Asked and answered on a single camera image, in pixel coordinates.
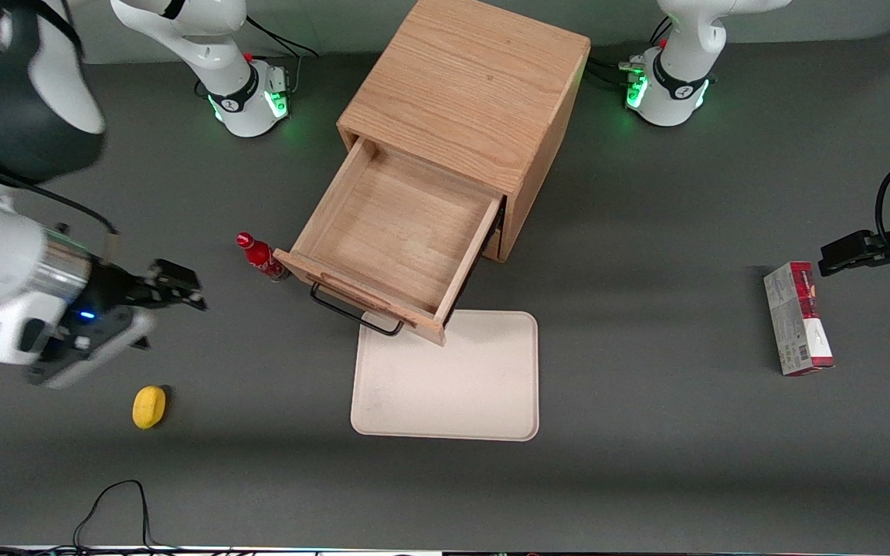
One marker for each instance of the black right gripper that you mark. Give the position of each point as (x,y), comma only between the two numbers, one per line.
(110,293)

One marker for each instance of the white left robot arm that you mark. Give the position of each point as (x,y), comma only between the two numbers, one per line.
(677,69)

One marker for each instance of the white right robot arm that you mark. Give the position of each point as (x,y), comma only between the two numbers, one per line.
(221,77)

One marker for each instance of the wooden drawer cabinet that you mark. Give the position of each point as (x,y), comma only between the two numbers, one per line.
(468,77)

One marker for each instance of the red cola bottle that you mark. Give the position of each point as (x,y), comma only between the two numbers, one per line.
(258,253)

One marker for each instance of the grey and red carton box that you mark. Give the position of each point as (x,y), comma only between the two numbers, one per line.
(796,324)

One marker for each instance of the yellow lemon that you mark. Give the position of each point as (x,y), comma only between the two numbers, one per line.
(149,407)

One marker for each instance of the beige plastic tray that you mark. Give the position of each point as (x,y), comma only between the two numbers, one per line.
(445,386)

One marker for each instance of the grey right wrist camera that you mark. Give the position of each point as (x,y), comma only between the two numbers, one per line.
(101,347)

